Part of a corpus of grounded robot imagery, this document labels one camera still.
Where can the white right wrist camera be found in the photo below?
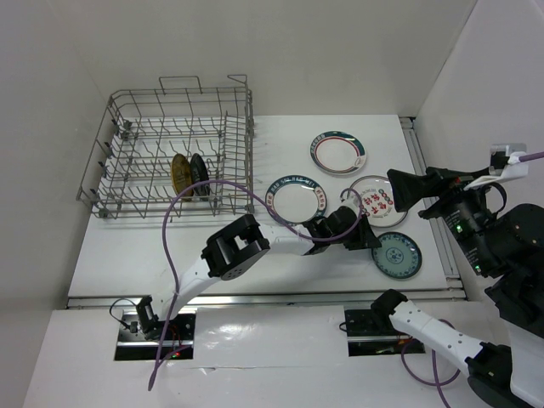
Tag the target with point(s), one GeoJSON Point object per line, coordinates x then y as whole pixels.
{"type": "Point", "coordinates": [505, 165]}

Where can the black round plate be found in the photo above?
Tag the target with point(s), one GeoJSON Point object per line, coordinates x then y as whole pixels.
{"type": "Point", "coordinates": [199, 174]}

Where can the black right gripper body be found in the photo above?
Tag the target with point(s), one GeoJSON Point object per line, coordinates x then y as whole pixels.
{"type": "Point", "coordinates": [464, 209]}

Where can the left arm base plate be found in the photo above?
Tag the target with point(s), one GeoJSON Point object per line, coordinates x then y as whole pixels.
{"type": "Point", "coordinates": [138, 342]}

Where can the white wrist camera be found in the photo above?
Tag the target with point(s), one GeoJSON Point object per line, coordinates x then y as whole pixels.
{"type": "Point", "coordinates": [505, 165]}
{"type": "Point", "coordinates": [351, 199]}

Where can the silver aluminium front rail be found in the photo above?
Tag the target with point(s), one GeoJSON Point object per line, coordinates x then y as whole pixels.
{"type": "Point", "coordinates": [455, 293]}

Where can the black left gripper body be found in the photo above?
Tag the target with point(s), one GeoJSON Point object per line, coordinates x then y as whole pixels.
{"type": "Point", "coordinates": [348, 229]}

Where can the yellow patterned plate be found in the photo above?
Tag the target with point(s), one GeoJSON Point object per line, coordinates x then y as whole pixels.
{"type": "Point", "coordinates": [180, 173]}

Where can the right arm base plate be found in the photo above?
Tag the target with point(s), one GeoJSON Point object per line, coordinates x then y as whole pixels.
{"type": "Point", "coordinates": [368, 335]}

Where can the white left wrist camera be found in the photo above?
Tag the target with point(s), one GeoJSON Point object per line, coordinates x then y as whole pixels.
{"type": "Point", "coordinates": [351, 199]}

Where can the white plate red characters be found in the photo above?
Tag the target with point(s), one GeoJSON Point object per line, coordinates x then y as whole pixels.
{"type": "Point", "coordinates": [377, 198]}

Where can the white plate teal lettered rim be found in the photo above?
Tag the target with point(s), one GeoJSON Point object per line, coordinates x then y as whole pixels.
{"type": "Point", "coordinates": [296, 199]}

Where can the grey wire dish rack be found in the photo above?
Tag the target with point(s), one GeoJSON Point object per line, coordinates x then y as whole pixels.
{"type": "Point", "coordinates": [128, 171]}

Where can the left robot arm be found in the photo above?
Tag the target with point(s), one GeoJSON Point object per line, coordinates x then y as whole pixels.
{"type": "Point", "coordinates": [233, 250]}

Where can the blue white patterned plate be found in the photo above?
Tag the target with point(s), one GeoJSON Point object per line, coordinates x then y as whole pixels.
{"type": "Point", "coordinates": [398, 257]}

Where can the white plate teal red rim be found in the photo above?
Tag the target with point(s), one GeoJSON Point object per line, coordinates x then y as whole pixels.
{"type": "Point", "coordinates": [337, 153]}

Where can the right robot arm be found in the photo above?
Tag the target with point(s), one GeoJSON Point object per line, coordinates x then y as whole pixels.
{"type": "Point", "coordinates": [499, 349]}

